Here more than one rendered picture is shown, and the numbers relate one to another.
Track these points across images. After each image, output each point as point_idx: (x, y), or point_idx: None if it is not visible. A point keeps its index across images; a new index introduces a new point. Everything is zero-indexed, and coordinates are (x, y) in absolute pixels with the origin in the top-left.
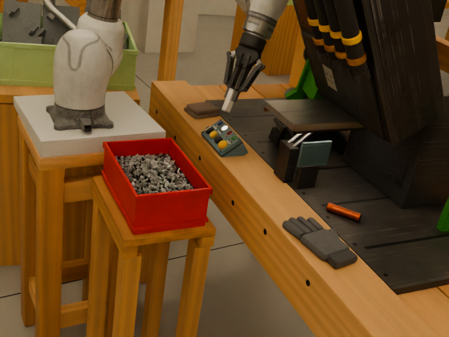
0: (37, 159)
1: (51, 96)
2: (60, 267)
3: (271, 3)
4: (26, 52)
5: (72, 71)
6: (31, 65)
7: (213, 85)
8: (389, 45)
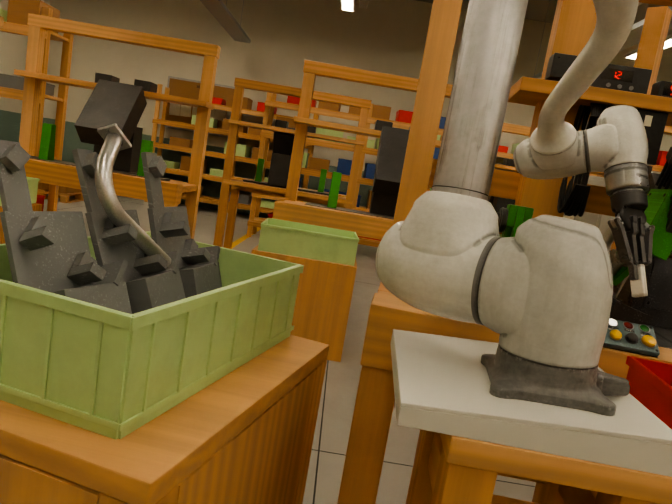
0: (657, 488)
1: (410, 374)
2: None
3: (648, 150)
4: (206, 313)
5: (611, 290)
6: (208, 340)
7: (381, 292)
8: None
